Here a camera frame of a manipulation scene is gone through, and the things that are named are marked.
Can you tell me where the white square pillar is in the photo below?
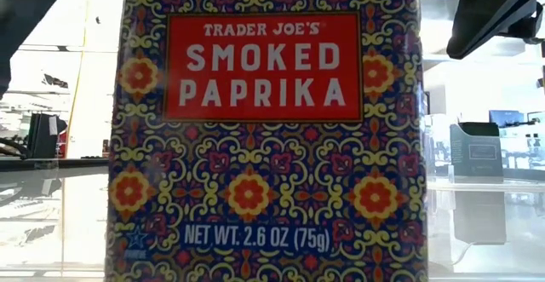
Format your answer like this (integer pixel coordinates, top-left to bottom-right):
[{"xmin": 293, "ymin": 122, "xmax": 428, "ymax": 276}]
[{"xmin": 67, "ymin": 51, "xmax": 112, "ymax": 159}]

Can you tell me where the yellow cable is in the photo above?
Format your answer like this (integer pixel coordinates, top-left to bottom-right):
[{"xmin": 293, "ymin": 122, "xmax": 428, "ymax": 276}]
[{"xmin": 63, "ymin": 0, "xmax": 93, "ymax": 158}]

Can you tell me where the dark green spice tin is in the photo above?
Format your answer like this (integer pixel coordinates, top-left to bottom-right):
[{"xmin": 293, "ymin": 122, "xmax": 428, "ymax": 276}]
[{"xmin": 450, "ymin": 122, "xmax": 504, "ymax": 179}]

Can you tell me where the blue-screen monitor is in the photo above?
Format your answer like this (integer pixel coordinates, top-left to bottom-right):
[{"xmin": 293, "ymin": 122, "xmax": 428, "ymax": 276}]
[{"xmin": 489, "ymin": 110, "xmax": 525, "ymax": 129}]

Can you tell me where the red-lidded paprika tin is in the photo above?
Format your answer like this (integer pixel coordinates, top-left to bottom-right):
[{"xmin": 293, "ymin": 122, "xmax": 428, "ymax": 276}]
[{"xmin": 104, "ymin": 0, "xmax": 429, "ymax": 282}]

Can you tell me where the black aluminium table frame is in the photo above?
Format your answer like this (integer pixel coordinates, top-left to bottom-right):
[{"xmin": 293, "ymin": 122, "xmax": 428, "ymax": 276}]
[{"xmin": 0, "ymin": 158, "xmax": 110, "ymax": 173}]

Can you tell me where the small black monitor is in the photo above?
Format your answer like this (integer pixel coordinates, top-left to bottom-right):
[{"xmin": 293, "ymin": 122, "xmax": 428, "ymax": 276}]
[{"xmin": 26, "ymin": 112, "xmax": 68, "ymax": 160}]

